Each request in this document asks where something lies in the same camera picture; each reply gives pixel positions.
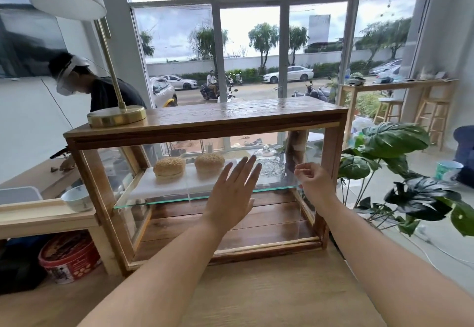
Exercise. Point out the person's left hand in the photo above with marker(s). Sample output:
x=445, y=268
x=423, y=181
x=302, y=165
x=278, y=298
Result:
x=229, y=201

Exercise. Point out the person's right hand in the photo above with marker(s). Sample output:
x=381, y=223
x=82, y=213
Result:
x=318, y=186

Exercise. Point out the person's left little finger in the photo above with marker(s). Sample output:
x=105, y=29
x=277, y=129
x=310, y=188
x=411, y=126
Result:
x=224, y=175

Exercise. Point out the person's left thumb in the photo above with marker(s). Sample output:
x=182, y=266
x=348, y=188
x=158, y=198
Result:
x=251, y=206

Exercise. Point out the person's left middle finger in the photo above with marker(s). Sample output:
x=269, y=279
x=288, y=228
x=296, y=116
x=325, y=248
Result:
x=247, y=170

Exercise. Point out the person's right fingers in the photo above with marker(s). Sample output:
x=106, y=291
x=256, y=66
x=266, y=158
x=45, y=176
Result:
x=304, y=175

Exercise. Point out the person's right forearm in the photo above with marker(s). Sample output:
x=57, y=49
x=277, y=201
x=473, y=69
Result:
x=385, y=263

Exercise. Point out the person's left forearm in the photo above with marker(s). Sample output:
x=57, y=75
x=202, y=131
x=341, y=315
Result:
x=163, y=278

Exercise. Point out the sesame burger bun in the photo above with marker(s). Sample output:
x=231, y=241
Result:
x=169, y=167
x=209, y=163

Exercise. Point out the clear glass dome cover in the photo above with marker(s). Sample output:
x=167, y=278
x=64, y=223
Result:
x=270, y=164

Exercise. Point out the wooden glass display cabinet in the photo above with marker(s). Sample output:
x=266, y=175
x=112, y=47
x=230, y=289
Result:
x=240, y=114

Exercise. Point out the glass shelf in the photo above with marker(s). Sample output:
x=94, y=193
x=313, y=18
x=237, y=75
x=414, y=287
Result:
x=166, y=201

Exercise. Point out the white serving board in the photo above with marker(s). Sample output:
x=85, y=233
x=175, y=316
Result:
x=148, y=186

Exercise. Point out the parked dark scooter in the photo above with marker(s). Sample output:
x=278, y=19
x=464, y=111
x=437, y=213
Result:
x=314, y=92

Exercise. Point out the motorcyclist on scooter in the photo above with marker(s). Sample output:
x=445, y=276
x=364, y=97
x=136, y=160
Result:
x=210, y=86

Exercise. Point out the green monstera plant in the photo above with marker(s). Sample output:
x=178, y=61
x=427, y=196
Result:
x=396, y=141

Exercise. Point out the white sedan car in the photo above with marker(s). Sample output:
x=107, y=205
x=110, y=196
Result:
x=292, y=74

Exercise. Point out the white hatchback car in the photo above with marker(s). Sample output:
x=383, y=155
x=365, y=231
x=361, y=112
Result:
x=179, y=82

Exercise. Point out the silver car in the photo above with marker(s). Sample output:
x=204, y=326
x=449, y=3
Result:
x=163, y=91

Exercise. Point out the wooden bar stool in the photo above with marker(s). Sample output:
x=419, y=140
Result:
x=433, y=115
x=389, y=106

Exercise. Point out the small potted plant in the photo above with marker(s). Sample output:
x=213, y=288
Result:
x=357, y=78

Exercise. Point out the tall wooden bar table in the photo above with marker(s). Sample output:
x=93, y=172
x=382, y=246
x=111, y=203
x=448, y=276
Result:
x=396, y=86

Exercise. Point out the teal cup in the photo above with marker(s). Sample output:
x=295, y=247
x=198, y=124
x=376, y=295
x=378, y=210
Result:
x=448, y=170

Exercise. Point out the white ceramic bowl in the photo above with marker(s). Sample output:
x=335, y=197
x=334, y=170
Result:
x=77, y=199

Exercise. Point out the dark blue chair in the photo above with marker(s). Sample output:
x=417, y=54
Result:
x=466, y=149

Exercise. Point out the red round tin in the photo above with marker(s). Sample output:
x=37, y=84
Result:
x=68, y=260

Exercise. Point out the light wooden side table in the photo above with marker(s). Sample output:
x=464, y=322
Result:
x=48, y=219

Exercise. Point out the grey plastic tray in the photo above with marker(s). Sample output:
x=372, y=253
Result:
x=18, y=194

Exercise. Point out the black bag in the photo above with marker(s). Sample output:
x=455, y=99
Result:
x=18, y=263

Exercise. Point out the grey window frame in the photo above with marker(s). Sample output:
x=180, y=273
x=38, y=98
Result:
x=283, y=60

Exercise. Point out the dark wall screen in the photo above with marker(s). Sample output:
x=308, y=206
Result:
x=26, y=41

